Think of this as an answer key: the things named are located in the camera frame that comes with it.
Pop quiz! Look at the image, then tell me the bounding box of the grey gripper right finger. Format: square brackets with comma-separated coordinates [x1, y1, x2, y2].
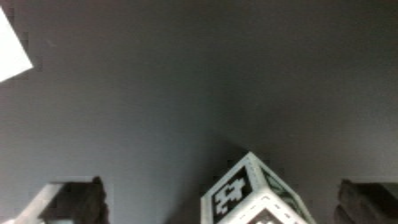
[334, 179, 398, 224]

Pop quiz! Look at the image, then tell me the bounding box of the white tagged cube nut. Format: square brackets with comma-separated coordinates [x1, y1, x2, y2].
[201, 152, 317, 224]

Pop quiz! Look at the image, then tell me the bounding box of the white chair back frame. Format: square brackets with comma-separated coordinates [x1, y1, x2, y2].
[0, 7, 34, 82]

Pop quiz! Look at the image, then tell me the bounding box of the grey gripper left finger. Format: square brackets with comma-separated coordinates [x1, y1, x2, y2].
[11, 177, 110, 224]

